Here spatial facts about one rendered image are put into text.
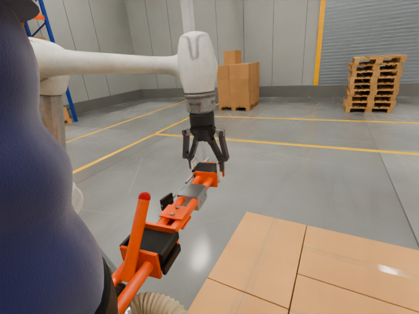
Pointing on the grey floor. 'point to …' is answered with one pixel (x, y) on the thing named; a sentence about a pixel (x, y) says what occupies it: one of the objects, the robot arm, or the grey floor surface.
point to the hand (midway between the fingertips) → (206, 172)
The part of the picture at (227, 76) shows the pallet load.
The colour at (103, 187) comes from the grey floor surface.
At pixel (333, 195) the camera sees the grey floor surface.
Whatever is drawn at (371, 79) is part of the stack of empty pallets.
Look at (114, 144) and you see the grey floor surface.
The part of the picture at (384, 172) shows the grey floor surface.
